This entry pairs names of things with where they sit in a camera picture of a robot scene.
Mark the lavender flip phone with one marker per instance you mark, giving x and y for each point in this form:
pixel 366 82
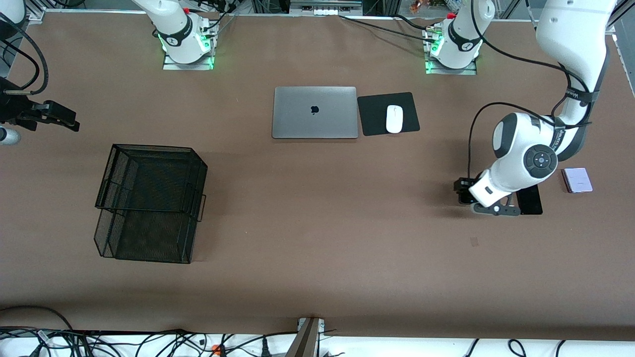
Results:
pixel 578 180

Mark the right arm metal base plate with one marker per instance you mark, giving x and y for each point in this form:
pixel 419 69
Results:
pixel 171 66

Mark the silver power strip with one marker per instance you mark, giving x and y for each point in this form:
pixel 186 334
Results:
pixel 325 9

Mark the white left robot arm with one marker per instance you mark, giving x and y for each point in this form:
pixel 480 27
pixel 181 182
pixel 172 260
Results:
pixel 570 29

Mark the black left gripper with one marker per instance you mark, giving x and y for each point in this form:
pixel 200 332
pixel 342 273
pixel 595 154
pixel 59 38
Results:
pixel 463 191

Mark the aluminium frame corner bracket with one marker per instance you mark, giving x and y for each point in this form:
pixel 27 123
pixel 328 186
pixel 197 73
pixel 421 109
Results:
pixel 37 15

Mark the white computer mouse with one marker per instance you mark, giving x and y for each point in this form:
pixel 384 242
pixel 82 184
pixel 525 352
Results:
pixel 394 119

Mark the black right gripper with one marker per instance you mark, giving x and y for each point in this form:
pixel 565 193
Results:
pixel 14 108

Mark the aluminium profile post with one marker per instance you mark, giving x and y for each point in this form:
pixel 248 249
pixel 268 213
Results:
pixel 305 342

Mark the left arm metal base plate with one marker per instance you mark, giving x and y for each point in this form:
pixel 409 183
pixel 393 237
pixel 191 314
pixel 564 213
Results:
pixel 431 72

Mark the large black smartphone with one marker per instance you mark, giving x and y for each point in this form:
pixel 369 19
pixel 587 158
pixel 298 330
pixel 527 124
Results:
pixel 531 203

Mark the silver closed laptop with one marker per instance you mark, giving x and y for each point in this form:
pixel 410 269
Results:
pixel 315 119

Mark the black mouse pad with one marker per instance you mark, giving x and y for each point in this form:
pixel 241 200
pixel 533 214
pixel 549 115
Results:
pixel 372 116

